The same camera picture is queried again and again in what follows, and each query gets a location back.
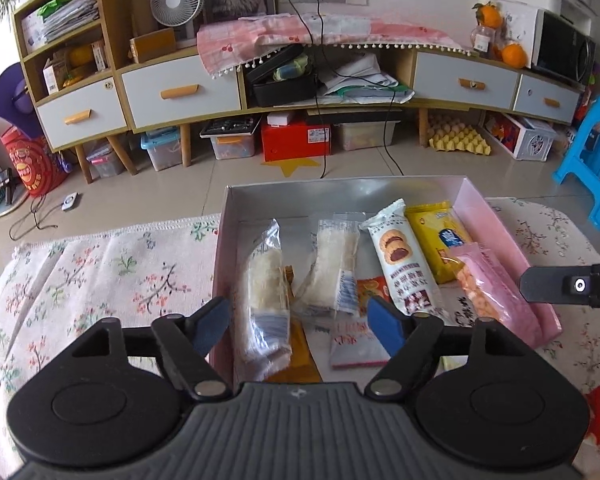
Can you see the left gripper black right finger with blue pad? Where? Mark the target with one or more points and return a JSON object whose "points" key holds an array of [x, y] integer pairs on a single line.
{"points": [[411, 342]]}

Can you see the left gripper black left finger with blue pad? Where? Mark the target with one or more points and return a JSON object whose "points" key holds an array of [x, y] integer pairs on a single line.
{"points": [[184, 343]]}

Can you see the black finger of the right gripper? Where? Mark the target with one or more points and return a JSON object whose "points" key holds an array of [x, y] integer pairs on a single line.
{"points": [[559, 285]]}

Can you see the orange white biscuit packet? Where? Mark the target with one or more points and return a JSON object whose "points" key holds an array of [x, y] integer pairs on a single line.
{"points": [[353, 342]]}

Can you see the pink wafer packet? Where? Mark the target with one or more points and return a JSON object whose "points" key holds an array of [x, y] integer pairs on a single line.
{"points": [[492, 292]]}

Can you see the clear white cracker pack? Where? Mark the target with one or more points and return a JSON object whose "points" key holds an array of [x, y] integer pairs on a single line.
{"points": [[330, 286]]}

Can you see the white jam cookie pack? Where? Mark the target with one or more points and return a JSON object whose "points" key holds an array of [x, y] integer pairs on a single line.
{"points": [[411, 285]]}

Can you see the yellow snack packet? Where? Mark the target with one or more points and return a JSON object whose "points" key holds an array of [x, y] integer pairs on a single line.
{"points": [[438, 229]]}

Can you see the gold snack bar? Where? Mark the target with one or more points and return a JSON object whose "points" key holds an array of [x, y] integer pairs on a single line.
{"points": [[302, 368]]}

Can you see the red white snack packet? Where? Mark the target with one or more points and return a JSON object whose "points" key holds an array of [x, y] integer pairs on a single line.
{"points": [[592, 398]]}

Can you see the pink cardboard box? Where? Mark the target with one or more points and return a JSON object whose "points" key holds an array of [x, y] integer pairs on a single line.
{"points": [[298, 205]]}

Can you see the blue plastic stool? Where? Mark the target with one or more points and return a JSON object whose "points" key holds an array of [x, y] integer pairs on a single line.
{"points": [[582, 160]]}

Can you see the white patterned box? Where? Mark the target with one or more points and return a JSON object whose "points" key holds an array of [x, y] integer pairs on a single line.
{"points": [[527, 140]]}

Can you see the yellow egg tray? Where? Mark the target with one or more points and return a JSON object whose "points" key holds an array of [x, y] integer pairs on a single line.
{"points": [[450, 134]]}

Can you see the blue lid plastic bin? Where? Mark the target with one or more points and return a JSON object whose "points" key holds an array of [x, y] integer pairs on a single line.
{"points": [[163, 147]]}

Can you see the clear plastic bin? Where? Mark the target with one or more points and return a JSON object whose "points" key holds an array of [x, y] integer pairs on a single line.
{"points": [[356, 136]]}

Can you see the red shoe box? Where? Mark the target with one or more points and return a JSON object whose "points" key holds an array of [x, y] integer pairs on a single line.
{"points": [[296, 140]]}

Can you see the red round lantern bag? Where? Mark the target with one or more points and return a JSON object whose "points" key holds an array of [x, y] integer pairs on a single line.
{"points": [[39, 169]]}

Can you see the orange fruit lower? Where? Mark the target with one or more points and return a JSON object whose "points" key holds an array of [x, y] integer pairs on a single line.
{"points": [[514, 56]]}

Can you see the orange fruit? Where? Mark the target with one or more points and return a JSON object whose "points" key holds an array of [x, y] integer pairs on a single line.
{"points": [[514, 56], [488, 15]]}

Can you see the black microwave oven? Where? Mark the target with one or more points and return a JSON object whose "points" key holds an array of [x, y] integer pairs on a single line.
{"points": [[561, 50]]}

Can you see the wooden tv cabinet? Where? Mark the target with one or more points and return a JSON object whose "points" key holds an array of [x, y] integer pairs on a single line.
{"points": [[174, 89]]}

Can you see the orange fruit upper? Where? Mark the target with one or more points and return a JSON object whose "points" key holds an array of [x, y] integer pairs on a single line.
{"points": [[488, 15]]}

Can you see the black storage case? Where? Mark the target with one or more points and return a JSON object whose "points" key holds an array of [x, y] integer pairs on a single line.
{"points": [[286, 76]]}

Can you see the pink cherry cloth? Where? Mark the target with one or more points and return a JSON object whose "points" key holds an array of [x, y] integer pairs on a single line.
{"points": [[224, 47]]}

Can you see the purple hat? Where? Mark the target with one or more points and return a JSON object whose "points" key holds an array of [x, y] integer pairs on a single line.
{"points": [[16, 106]]}

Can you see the white desk fan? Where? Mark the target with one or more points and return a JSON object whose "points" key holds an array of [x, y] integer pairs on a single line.
{"points": [[180, 15]]}

